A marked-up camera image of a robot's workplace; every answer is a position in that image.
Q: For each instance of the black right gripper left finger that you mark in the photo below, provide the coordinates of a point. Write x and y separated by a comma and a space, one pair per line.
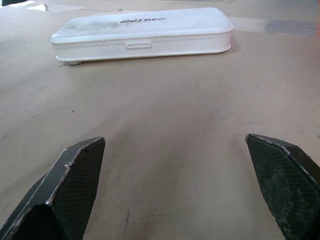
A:
65, 190

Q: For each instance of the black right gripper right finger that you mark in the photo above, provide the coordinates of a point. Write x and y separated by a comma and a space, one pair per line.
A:
287, 185

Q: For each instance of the white plastic case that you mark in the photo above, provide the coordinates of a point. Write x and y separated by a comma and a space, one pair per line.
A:
150, 35

